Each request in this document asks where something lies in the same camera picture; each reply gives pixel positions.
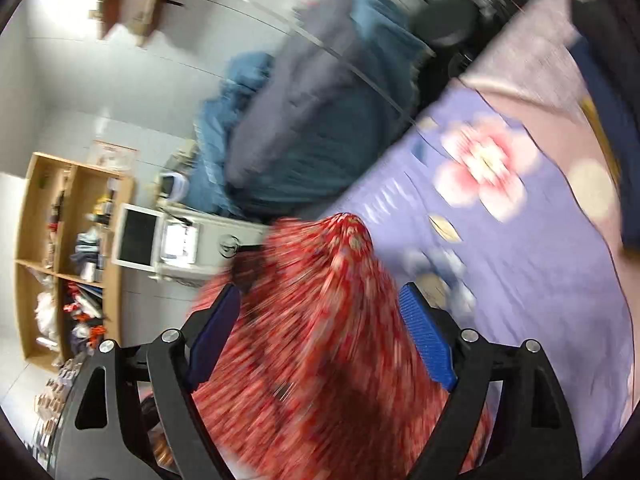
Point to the black round stool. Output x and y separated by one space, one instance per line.
445 20

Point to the rows of small boxes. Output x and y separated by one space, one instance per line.
50 400

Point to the wooden wall shelf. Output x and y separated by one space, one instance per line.
135 0

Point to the blue massage bed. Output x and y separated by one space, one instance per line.
310 175

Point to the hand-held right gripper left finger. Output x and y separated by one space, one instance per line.
215 332

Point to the blue crumpled quilt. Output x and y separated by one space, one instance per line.
225 110

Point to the white beauty machine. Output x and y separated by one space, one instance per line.
210 250

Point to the dark blue cloth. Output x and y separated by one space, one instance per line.
615 125

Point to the grey blanket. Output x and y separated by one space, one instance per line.
300 85

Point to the wooden shelf unit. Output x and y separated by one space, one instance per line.
120 220

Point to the purple floral bed sheet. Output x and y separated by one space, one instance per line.
525 285

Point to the framed wall picture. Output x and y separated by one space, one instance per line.
112 155

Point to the pale pink cloth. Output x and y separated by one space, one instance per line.
530 50

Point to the grey metal pole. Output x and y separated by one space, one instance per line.
350 62

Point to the red floral quilted garment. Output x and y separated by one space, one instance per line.
325 335

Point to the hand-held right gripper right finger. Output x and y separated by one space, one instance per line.
427 340

